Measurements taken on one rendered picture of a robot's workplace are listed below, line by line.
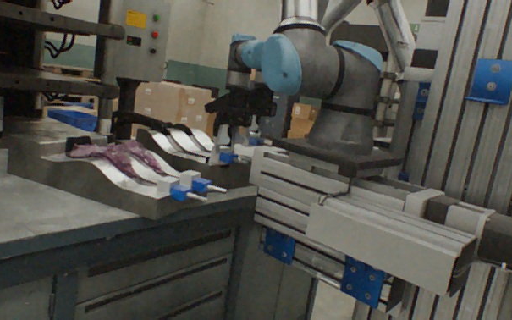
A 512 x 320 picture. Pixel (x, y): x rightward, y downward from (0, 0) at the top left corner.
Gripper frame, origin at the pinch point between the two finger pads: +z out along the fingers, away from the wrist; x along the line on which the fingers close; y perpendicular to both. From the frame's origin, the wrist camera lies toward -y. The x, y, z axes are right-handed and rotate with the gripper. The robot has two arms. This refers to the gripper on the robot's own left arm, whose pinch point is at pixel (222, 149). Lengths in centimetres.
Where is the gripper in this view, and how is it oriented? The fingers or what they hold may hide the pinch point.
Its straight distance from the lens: 131.1
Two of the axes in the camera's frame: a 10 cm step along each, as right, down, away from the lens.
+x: 6.3, -0.5, 7.7
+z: -1.5, 9.7, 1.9
